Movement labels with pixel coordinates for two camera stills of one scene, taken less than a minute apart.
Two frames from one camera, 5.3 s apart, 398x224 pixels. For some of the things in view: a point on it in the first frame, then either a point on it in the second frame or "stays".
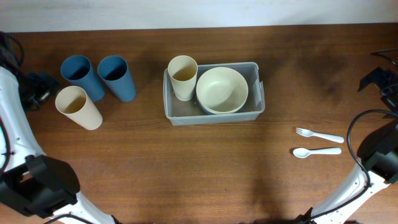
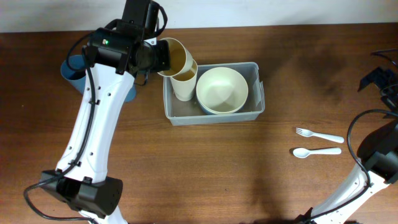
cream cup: (73, 102) → (180, 58)
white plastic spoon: (301, 153) stays
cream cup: (182, 71) stays
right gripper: (378, 77) stays
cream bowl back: (221, 90) stays
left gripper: (49, 84) → (163, 50)
